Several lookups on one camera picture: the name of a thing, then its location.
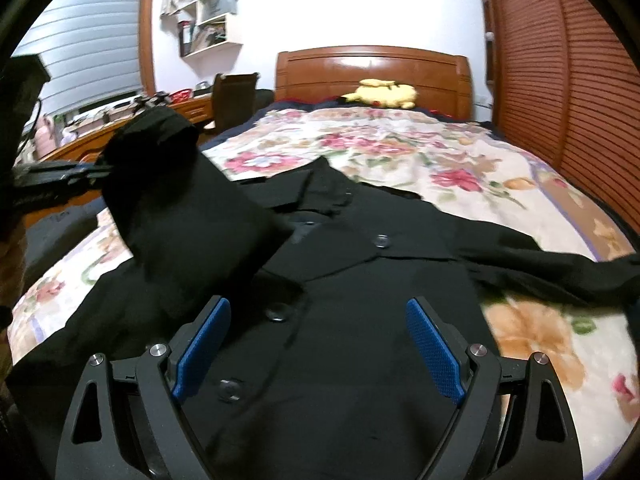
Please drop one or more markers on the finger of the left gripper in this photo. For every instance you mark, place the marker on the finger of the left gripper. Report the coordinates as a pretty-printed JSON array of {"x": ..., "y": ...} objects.
[
  {"x": 58, "y": 170},
  {"x": 53, "y": 192}
]

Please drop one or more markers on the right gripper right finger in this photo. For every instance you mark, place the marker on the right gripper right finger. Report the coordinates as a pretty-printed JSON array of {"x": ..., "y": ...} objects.
[{"x": 512, "y": 419}]

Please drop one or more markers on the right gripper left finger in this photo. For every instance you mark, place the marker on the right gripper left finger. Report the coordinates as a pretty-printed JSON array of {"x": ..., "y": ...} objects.
[{"x": 126, "y": 419}]

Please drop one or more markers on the black double-breasted coat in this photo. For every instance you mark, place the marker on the black double-breasted coat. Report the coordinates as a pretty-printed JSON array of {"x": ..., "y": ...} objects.
[{"x": 317, "y": 376}]

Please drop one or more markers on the person's left hand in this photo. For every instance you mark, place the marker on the person's left hand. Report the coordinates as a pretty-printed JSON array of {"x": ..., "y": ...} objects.
[{"x": 13, "y": 265}]

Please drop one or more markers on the folded dark grey garment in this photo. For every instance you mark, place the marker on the folded dark grey garment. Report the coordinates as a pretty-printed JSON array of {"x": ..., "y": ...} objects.
[{"x": 54, "y": 236}]

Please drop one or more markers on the grey window roller blind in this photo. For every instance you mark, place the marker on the grey window roller blind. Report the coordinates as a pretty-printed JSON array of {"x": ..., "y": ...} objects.
[{"x": 90, "y": 49}]

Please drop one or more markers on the red basket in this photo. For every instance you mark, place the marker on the red basket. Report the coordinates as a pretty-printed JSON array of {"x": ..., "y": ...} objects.
[{"x": 181, "y": 96}]

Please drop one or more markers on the wooden desk with cabinets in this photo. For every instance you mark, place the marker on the wooden desk with cabinets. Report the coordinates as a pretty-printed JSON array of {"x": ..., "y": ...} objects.
[{"x": 162, "y": 132}]

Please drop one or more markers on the dark brown desk chair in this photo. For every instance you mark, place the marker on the dark brown desk chair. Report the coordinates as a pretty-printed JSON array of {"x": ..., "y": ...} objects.
[{"x": 233, "y": 99}]

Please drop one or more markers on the floral bed blanket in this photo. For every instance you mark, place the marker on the floral bed blanket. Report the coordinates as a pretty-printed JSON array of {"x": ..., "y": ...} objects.
[{"x": 460, "y": 170}]

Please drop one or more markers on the yellow Pikachu plush toy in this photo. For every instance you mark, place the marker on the yellow Pikachu plush toy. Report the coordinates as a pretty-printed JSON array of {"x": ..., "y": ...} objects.
[{"x": 383, "y": 93}]

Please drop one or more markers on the louvered wooden wardrobe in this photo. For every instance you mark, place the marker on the louvered wooden wardrobe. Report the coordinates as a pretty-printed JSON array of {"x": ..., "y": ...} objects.
[{"x": 566, "y": 90}]

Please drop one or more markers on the wooden bed headboard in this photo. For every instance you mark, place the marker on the wooden bed headboard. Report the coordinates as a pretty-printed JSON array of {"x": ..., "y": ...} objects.
[{"x": 443, "y": 81}]

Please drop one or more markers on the white wall shelf unit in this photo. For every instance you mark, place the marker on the white wall shelf unit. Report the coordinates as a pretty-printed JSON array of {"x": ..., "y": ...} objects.
[{"x": 203, "y": 25}]

